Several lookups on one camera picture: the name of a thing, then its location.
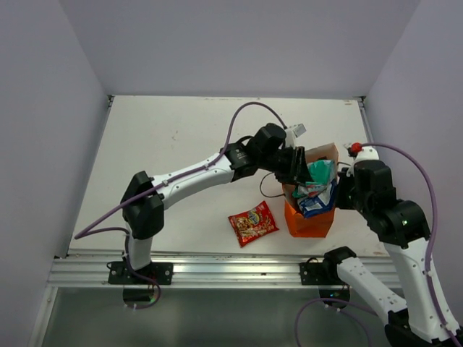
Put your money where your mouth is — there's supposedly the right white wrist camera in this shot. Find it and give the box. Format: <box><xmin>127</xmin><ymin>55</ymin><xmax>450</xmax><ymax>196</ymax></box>
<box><xmin>347</xmin><ymin>142</ymin><xmax>379</xmax><ymax>177</ymax></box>

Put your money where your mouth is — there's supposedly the orange paper bag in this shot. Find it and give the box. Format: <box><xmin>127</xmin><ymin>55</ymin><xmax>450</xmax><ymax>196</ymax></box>
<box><xmin>282</xmin><ymin>142</ymin><xmax>339</xmax><ymax>238</ymax></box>

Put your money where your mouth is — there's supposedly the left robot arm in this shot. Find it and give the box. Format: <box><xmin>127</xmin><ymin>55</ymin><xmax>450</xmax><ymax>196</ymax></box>
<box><xmin>121</xmin><ymin>123</ymin><xmax>312</xmax><ymax>284</ymax></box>

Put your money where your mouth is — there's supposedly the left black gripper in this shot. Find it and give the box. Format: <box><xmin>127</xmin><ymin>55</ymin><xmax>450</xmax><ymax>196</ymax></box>
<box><xmin>259</xmin><ymin>145</ymin><xmax>315</xmax><ymax>187</ymax></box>

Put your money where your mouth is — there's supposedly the red snack packet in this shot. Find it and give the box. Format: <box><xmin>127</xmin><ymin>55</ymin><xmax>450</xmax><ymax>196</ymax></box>
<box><xmin>228</xmin><ymin>201</ymin><xmax>279</xmax><ymax>248</ymax></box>

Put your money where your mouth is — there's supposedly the purple cable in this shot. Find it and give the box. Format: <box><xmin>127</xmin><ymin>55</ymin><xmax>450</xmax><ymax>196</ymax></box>
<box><xmin>74</xmin><ymin>102</ymin><xmax>289</xmax><ymax>310</ymax></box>
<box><xmin>295</xmin><ymin>142</ymin><xmax>463</xmax><ymax>347</ymax></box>

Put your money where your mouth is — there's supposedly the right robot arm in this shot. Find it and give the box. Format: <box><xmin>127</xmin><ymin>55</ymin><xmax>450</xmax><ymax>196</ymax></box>
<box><xmin>322</xmin><ymin>159</ymin><xmax>462</xmax><ymax>346</ymax></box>

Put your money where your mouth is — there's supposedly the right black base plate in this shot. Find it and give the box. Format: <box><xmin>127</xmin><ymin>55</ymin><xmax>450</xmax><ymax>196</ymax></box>
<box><xmin>299</xmin><ymin>257</ymin><xmax>342</xmax><ymax>286</ymax></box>

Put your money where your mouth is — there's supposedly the blue snack packet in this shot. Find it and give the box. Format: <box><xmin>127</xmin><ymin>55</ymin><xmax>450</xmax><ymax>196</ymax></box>
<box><xmin>297</xmin><ymin>180</ymin><xmax>337</xmax><ymax>219</ymax></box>

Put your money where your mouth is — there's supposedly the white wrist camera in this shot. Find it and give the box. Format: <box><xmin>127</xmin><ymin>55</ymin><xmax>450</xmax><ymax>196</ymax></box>
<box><xmin>285</xmin><ymin>124</ymin><xmax>306</xmax><ymax>148</ymax></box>
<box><xmin>347</xmin><ymin>142</ymin><xmax>379</xmax><ymax>177</ymax></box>

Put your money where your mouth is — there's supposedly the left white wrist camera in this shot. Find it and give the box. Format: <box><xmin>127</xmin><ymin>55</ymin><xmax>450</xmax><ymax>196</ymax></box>
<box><xmin>285</xmin><ymin>124</ymin><xmax>306</xmax><ymax>148</ymax></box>

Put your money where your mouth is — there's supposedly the aluminium mounting rail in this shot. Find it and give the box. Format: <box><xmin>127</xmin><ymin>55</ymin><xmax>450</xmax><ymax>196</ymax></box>
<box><xmin>46</xmin><ymin>251</ymin><xmax>409</xmax><ymax>290</ymax></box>

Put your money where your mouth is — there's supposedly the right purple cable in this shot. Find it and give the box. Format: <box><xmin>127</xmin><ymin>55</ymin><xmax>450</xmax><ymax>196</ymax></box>
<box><xmin>295</xmin><ymin>142</ymin><xmax>463</xmax><ymax>347</ymax></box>

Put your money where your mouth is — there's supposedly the teal snack packet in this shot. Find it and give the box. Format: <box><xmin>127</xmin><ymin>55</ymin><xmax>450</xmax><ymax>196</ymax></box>
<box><xmin>292</xmin><ymin>159</ymin><xmax>336</xmax><ymax>199</ymax></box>

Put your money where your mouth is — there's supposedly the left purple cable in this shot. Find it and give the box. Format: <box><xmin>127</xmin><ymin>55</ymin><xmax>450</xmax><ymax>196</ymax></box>
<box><xmin>74</xmin><ymin>102</ymin><xmax>289</xmax><ymax>310</ymax></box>

